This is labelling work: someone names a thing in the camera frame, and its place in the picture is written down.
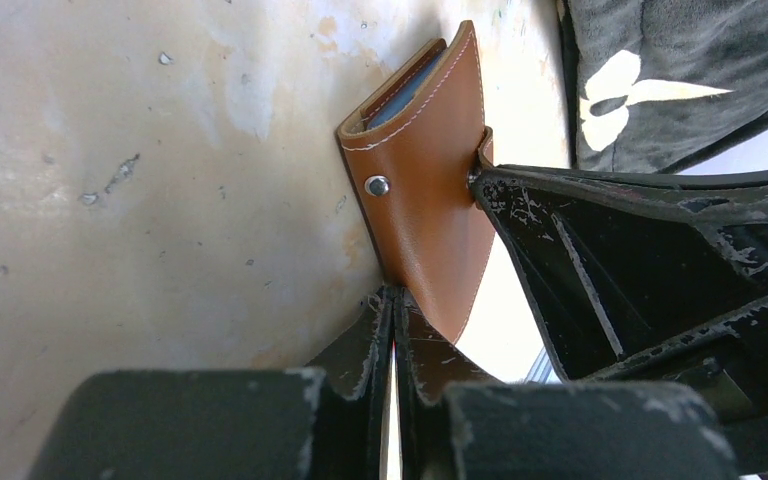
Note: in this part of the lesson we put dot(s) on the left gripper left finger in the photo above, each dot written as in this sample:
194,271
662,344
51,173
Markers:
324,420

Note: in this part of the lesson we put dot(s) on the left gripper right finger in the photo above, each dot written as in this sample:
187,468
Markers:
459,422

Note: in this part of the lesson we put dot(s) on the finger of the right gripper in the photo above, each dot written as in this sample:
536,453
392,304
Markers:
643,276

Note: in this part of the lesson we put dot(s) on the black floral plush blanket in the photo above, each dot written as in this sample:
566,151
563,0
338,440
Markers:
661,86

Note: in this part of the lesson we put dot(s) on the brown leather card holder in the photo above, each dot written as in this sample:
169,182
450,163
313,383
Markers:
410,151

